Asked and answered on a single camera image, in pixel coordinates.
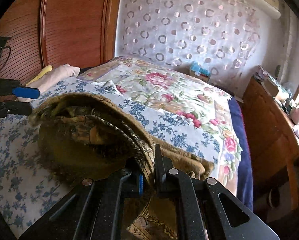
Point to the wooden side cabinet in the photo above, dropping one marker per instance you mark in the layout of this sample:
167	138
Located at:
274	152

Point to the floral bed quilt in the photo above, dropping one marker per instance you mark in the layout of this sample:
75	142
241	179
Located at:
176	108

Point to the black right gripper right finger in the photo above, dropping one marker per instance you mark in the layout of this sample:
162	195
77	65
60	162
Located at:
206	209

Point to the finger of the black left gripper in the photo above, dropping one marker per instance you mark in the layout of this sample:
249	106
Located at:
15	108

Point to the brown gold patterned scarf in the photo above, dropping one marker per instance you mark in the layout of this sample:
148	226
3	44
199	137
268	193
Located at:
84	135

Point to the yellow plush toy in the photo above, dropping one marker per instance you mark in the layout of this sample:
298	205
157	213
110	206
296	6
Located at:
44	71

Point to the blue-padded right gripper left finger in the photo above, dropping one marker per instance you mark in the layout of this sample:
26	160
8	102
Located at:
91	210

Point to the blue tissue box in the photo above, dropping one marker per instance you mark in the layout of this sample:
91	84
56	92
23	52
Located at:
197	71

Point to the circle-patterned sheer curtain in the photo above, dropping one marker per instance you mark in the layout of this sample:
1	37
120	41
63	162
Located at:
220	35

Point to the cardboard box on cabinet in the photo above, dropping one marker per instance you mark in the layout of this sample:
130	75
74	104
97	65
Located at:
270	87

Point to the pink ceramic figurine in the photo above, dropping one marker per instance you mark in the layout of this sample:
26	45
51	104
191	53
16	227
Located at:
294	114

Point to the white pink pillow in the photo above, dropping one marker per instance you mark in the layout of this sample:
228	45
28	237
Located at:
53	77

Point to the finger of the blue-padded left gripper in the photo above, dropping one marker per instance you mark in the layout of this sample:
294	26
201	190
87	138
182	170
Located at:
14	87

